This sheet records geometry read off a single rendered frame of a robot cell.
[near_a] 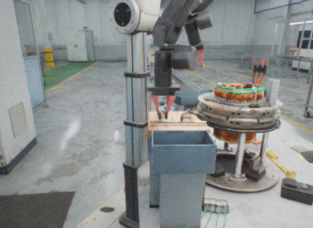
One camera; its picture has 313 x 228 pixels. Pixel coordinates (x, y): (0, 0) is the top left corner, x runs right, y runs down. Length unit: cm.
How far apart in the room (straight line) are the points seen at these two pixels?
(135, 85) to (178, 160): 61
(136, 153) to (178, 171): 64
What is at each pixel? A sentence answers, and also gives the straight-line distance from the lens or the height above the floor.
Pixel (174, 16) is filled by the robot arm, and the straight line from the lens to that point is 69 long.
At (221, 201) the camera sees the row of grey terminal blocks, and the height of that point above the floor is 81.
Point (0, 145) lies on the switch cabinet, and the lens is 278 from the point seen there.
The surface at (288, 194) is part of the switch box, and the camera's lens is 99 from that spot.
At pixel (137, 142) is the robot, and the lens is 122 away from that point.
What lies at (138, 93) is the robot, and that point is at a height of 108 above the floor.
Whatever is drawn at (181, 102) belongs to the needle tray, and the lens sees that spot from 112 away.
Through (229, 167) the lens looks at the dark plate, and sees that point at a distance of 111.
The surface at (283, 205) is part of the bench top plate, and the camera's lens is 96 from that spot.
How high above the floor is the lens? 132
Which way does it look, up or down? 18 degrees down
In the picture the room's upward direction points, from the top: straight up
